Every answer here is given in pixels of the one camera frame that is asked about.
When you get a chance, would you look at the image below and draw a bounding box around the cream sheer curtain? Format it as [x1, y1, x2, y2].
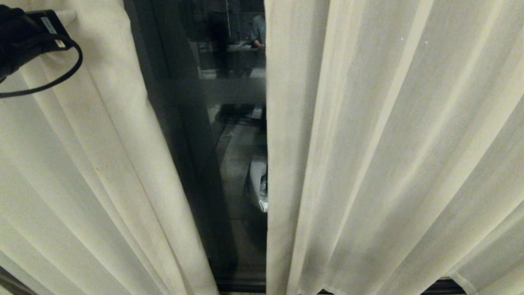
[0, 0, 220, 295]
[264, 0, 524, 295]

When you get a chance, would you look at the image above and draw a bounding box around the glass balcony door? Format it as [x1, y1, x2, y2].
[124, 0, 467, 295]

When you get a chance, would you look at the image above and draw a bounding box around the black cable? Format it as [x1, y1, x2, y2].
[0, 34, 84, 99]

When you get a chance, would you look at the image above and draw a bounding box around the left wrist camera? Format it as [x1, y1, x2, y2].
[25, 10, 73, 53]

